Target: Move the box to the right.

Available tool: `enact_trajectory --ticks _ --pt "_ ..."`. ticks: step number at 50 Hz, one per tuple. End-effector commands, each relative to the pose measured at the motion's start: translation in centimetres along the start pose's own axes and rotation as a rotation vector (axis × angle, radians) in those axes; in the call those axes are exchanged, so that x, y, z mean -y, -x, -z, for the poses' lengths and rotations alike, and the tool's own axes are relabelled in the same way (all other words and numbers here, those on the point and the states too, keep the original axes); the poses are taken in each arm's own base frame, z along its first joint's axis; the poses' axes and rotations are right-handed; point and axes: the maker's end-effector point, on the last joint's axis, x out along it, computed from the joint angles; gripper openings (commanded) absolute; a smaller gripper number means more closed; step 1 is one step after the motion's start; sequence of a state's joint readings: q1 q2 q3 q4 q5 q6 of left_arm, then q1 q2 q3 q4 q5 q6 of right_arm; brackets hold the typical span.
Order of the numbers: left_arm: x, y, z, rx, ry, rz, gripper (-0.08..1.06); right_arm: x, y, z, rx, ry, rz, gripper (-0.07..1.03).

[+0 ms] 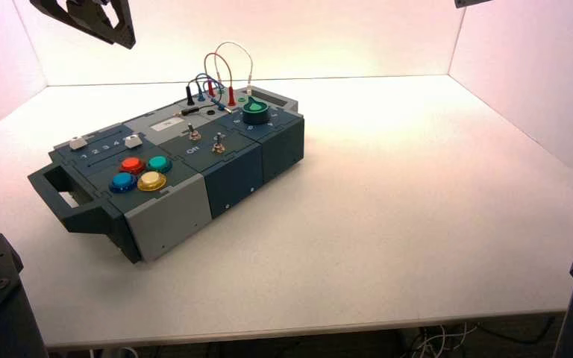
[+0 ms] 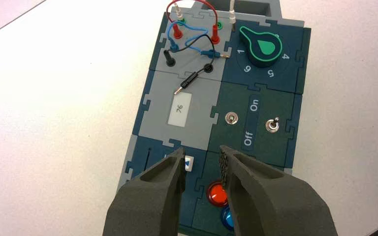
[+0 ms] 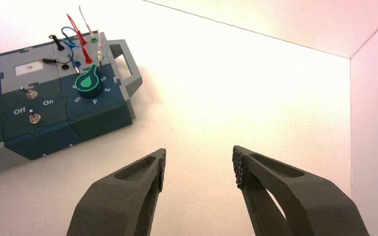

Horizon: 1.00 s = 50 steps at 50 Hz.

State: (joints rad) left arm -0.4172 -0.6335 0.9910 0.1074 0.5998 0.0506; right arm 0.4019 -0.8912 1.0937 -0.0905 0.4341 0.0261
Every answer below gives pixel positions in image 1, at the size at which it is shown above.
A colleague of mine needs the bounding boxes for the blue patch cable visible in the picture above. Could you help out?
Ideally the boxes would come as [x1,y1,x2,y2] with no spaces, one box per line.
[195,72,234,115]

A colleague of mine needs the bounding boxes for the white paper label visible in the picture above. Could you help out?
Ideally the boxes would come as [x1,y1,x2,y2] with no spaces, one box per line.
[150,118,186,133]

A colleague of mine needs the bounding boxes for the yellow round push button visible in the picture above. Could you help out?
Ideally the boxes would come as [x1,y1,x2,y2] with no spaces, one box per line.
[137,171,167,192]

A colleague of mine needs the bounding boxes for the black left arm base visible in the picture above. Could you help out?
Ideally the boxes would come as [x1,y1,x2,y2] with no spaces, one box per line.
[0,233,49,358]

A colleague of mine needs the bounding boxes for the white cables under table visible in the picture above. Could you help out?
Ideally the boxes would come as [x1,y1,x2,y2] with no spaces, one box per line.
[404,323,480,358]

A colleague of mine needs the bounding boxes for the white patch cable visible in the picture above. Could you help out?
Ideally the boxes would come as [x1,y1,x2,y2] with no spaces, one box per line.
[214,41,254,95]

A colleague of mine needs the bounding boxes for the white cable under table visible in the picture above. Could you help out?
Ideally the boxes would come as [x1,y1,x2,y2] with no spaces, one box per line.
[88,345,140,358]

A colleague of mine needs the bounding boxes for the green rotary knob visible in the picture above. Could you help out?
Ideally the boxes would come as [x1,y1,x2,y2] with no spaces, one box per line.
[242,96,271,125]

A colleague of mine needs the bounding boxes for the dark blue grey task box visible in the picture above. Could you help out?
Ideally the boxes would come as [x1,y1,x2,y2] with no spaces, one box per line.
[28,84,305,264]

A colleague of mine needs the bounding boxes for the red round push button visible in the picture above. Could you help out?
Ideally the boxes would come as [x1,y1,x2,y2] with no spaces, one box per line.
[119,157,146,175]

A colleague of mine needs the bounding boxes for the blue round push button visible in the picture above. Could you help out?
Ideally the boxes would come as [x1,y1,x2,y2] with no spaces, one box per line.
[109,172,138,194]

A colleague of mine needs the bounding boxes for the green round push button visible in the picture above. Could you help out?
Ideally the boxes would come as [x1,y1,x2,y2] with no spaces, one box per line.
[147,155,173,174]

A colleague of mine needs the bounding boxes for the red patch cable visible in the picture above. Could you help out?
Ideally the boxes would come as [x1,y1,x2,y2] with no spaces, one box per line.
[204,52,237,107]

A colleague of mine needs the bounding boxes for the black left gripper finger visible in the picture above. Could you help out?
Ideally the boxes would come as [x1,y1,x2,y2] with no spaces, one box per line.
[29,0,134,49]
[110,0,137,48]

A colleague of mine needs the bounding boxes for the black patch cable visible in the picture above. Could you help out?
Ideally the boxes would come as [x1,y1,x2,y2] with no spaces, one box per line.
[173,78,219,118]

